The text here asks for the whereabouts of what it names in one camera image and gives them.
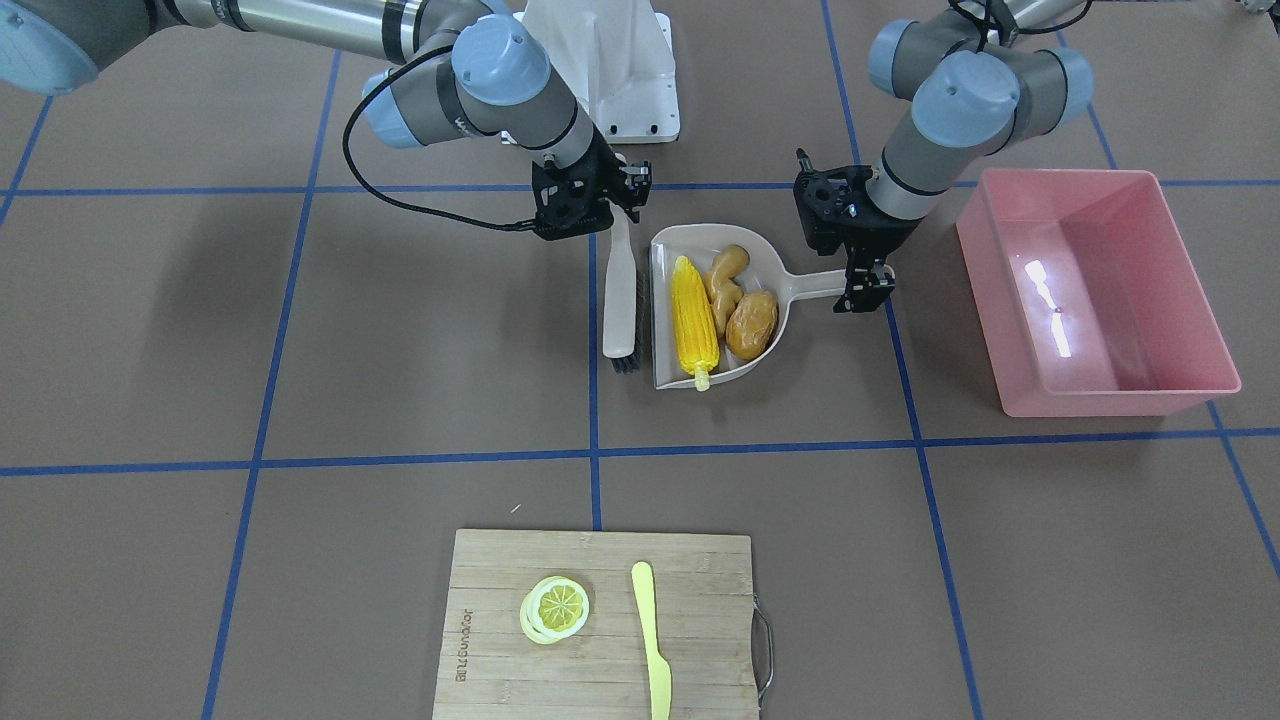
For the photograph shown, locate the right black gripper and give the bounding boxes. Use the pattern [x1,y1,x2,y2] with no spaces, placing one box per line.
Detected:
[556,140,641,219]

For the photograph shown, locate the brown toy potato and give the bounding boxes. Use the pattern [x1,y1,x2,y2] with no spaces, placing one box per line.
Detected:
[724,290,780,363]

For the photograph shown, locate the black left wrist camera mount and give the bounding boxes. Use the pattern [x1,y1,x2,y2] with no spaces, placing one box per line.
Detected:
[794,149,872,256]

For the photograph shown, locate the beige hand brush black bristles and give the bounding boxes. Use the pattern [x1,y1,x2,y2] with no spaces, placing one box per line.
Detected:
[602,206,639,374]

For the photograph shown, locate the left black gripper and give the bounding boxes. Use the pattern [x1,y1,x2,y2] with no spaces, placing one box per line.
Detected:
[835,199,916,314]

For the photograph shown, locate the bamboo cutting board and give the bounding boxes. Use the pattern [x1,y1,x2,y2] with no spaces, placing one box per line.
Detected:
[431,529,760,719]

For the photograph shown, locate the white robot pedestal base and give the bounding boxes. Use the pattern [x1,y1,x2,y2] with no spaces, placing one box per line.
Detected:
[516,1,681,143]

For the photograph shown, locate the tan toy ginger root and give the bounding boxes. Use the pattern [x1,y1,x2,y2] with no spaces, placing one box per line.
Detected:
[704,243,750,333]

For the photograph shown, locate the beige plastic dustpan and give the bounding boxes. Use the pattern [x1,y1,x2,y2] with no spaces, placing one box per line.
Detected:
[650,222,852,391]

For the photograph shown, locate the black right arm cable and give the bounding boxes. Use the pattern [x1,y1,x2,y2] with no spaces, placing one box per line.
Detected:
[342,47,541,233]

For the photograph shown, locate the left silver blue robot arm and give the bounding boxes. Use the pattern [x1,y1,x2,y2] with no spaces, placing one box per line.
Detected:
[835,1,1094,313]

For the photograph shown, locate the yellow toy corn cob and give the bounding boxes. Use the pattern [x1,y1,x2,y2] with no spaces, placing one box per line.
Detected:
[669,255,721,392]

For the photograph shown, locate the yellow plastic toy knife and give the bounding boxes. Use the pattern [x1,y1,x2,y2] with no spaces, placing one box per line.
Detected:
[630,561,673,719]

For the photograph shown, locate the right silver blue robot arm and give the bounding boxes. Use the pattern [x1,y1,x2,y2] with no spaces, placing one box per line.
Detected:
[3,1,652,240]

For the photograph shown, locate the pink plastic bin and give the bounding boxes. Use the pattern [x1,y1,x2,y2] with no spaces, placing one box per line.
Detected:
[956,168,1242,418]

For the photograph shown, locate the yellow toy lemon slices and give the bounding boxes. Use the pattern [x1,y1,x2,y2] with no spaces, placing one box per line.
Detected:
[518,577,590,644]

